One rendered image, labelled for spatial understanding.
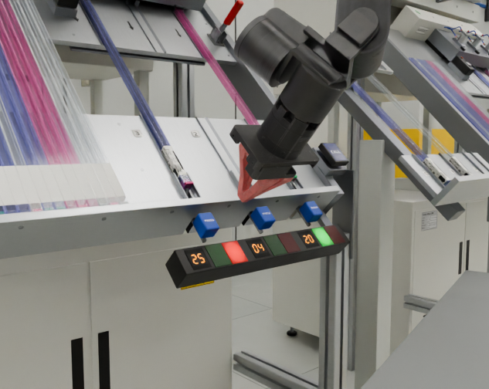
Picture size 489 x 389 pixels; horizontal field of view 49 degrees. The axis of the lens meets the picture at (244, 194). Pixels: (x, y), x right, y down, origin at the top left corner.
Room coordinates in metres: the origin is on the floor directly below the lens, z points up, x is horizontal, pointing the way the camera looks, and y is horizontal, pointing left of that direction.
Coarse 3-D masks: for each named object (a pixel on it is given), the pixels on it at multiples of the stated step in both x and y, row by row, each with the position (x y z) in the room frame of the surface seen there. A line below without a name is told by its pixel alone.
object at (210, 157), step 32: (96, 128) 0.79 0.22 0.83; (128, 128) 0.82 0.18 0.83; (192, 128) 0.90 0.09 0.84; (224, 128) 0.95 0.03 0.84; (128, 160) 0.77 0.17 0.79; (160, 160) 0.80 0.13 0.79; (192, 160) 0.84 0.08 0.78; (224, 160) 0.88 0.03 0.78; (128, 192) 0.72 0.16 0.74; (160, 192) 0.75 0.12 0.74; (192, 192) 0.78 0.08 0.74; (224, 192) 0.82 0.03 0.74
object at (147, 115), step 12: (84, 0) 1.02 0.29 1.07; (96, 12) 1.00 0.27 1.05; (96, 24) 0.98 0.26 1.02; (108, 36) 0.96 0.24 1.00; (108, 48) 0.94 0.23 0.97; (120, 60) 0.93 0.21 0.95; (120, 72) 0.91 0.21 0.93; (132, 84) 0.89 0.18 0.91; (132, 96) 0.88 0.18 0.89; (144, 108) 0.86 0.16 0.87; (156, 120) 0.85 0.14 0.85; (156, 132) 0.83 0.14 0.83; (168, 144) 0.82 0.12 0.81; (180, 180) 0.78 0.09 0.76
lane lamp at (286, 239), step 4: (288, 232) 0.84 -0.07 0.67; (280, 236) 0.82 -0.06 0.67; (284, 236) 0.83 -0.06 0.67; (288, 236) 0.83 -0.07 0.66; (292, 236) 0.83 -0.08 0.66; (280, 240) 0.81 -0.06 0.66; (284, 240) 0.82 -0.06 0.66; (288, 240) 0.82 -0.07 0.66; (292, 240) 0.83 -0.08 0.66; (284, 244) 0.81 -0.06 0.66; (288, 244) 0.82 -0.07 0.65; (292, 244) 0.82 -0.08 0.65; (296, 244) 0.82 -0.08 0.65; (288, 248) 0.81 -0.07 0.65; (292, 248) 0.81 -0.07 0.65; (296, 248) 0.82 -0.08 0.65; (288, 252) 0.80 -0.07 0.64
